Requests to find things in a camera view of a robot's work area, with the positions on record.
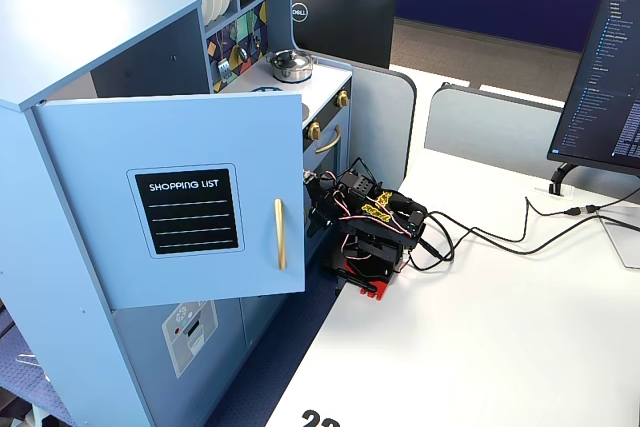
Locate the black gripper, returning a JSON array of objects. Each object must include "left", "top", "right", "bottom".
[{"left": 307, "top": 174, "right": 362, "bottom": 240}]

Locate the red robot base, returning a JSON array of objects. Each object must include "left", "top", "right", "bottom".
[{"left": 322, "top": 245, "right": 404, "bottom": 303}]

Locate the blue cabinet door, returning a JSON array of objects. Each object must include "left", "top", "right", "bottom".
[{"left": 31, "top": 91, "right": 308, "bottom": 311}]

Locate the black table clamp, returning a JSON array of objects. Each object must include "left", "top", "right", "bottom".
[{"left": 333, "top": 266, "right": 379, "bottom": 296}]

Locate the black shopping list panel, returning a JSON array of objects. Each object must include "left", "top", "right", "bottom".
[{"left": 126, "top": 162, "right": 246, "bottom": 260}]

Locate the silver toy pot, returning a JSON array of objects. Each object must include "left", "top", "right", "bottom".
[{"left": 266, "top": 51, "right": 316, "bottom": 84}]

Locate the silver pot lid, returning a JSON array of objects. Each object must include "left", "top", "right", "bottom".
[{"left": 267, "top": 49, "right": 311, "bottom": 71}]

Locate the colourful backsplash panel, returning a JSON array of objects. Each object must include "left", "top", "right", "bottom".
[{"left": 205, "top": 1, "right": 270, "bottom": 94}]

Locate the grey ice dispenser sticker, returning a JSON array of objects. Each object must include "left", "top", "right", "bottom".
[{"left": 160, "top": 299, "right": 220, "bottom": 379}]

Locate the silver metal fork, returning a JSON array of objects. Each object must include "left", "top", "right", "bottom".
[{"left": 216, "top": 30, "right": 232, "bottom": 82}]

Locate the silver hanging ladle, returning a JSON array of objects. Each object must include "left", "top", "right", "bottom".
[{"left": 233, "top": 24, "right": 250, "bottom": 64}]

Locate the black number sticker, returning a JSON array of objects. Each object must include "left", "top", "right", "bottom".
[{"left": 300, "top": 409, "right": 342, "bottom": 427}]

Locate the black Dell monitor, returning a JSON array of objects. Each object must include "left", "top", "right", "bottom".
[{"left": 290, "top": 0, "right": 398, "bottom": 70}]

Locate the grey flat pad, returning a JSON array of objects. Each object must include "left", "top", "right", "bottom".
[{"left": 596, "top": 214, "right": 640, "bottom": 270}]

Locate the blue toy kitchen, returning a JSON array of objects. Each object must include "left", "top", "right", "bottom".
[{"left": 0, "top": 0, "right": 354, "bottom": 427}]

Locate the black monitor showing code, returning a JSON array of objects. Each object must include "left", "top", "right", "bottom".
[{"left": 546, "top": 0, "right": 640, "bottom": 174}]

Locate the gold door handle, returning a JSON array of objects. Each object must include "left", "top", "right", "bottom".
[{"left": 273, "top": 198, "right": 288, "bottom": 271}]

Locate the gold oven handle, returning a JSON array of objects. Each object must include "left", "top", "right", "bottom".
[{"left": 314, "top": 124, "right": 343, "bottom": 155}]

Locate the black cable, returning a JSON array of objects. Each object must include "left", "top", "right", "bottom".
[
  {"left": 399, "top": 214, "right": 640, "bottom": 273},
  {"left": 422, "top": 195, "right": 640, "bottom": 245}
]

